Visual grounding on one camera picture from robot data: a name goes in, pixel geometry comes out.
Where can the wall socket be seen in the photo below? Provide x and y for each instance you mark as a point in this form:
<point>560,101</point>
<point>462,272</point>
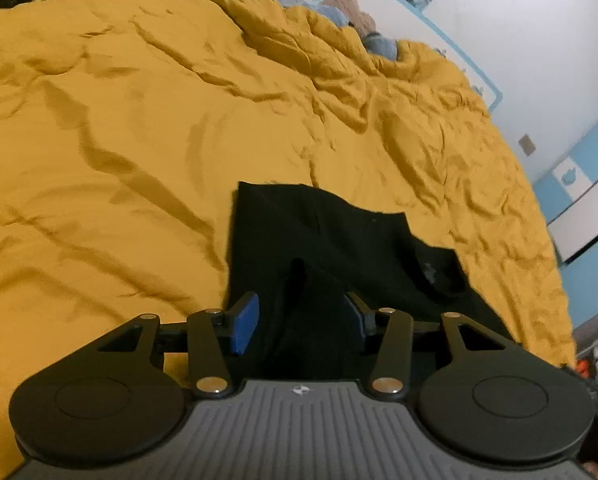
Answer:
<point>527,145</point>

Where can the blue and white wardrobe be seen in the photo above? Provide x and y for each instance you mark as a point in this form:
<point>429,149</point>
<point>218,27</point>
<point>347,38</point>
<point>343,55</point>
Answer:
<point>554,195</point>

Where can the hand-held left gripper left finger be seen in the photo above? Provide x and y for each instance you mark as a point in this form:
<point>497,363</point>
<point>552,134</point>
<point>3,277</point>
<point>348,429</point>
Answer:
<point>244,322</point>

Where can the yellow blanket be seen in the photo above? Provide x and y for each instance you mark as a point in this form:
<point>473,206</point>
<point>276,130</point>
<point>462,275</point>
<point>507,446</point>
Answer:
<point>129,135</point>

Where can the black garment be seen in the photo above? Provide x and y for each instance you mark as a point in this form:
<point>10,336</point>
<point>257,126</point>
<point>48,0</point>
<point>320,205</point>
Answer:
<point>329,240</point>

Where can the pillows at bed head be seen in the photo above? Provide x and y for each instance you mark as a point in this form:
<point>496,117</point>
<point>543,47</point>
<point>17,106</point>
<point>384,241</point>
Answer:
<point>381,46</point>

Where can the white blue-trimmed headboard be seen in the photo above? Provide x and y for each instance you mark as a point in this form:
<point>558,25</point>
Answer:
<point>459,45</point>

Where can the brown plush toy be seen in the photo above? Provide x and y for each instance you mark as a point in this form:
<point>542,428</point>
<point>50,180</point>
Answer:
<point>351,10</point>

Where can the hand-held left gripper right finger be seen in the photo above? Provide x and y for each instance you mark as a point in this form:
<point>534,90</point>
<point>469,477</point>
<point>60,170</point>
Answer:
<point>355,316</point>

